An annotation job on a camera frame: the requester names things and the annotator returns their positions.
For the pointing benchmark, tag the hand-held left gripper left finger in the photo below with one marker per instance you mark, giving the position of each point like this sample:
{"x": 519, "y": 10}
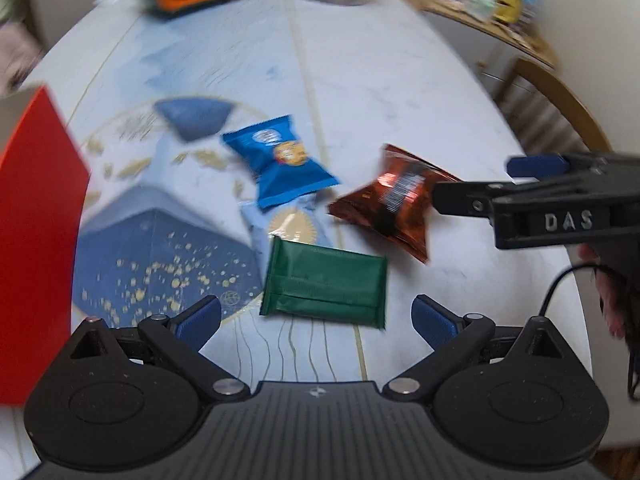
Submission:
{"x": 200, "y": 320}

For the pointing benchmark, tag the person's right hand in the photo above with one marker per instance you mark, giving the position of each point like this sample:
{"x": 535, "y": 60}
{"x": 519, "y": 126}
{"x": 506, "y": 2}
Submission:
{"x": 614, "y": 310}

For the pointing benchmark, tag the green snack packet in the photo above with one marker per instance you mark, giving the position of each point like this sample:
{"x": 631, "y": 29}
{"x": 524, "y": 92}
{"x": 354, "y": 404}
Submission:
{"x": 325, "y": 282}

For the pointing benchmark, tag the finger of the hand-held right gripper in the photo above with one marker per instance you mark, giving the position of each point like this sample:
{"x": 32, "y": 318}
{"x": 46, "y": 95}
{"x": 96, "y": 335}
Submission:
{"x": 460, "y": 200}
{"x": 535, "y": 166}

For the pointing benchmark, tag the grey and wood cabinet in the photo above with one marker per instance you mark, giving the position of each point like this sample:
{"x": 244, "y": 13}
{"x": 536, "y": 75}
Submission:
{"x": 480, "y": 5}

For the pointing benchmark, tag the wooden chair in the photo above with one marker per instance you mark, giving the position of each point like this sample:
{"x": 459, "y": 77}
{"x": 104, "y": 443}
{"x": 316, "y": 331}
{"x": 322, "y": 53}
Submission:
{"x": 550, "y": 105}

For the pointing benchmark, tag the brown foil snack packet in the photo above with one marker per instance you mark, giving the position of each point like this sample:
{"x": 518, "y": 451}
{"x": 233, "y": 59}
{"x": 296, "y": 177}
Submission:
{"x": 395, "y": 205}

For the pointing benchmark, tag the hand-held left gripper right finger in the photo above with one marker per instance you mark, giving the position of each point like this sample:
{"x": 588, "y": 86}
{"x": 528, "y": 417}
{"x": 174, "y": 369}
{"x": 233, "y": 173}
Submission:
{"x": 432, "y": 322}

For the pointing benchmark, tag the red cardboard box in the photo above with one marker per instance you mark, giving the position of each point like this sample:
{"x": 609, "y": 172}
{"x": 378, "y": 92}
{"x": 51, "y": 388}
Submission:
{"x": 35, "y": 240}

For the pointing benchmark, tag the blue snack packet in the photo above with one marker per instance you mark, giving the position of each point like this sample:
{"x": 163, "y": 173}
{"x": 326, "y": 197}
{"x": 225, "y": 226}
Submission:
{"x": 280, "y": 160}

